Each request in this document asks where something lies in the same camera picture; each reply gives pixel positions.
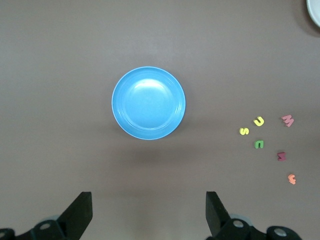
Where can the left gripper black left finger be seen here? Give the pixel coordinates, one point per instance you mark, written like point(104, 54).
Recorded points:
point(80, 212)

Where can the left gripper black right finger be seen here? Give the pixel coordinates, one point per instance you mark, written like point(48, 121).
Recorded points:
point(215, 212)

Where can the green foam letter u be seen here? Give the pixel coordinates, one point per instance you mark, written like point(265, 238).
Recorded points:
point(256, 144)

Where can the yellow foam letter s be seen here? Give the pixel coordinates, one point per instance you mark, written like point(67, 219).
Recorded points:
point(244, 131)

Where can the yellow foam letter u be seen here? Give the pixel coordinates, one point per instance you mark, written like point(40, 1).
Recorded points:
point(257, 123)

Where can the orange foam number three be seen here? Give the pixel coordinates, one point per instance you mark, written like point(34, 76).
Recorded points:
point(291, 179)

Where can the salmon red foam letter W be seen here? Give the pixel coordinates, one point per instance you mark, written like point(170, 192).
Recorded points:
point(288, 121)

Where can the blue plate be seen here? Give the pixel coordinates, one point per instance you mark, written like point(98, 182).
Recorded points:
point(148, 102)

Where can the beige plate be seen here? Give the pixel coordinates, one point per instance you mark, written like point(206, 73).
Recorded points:
point(315, 10)

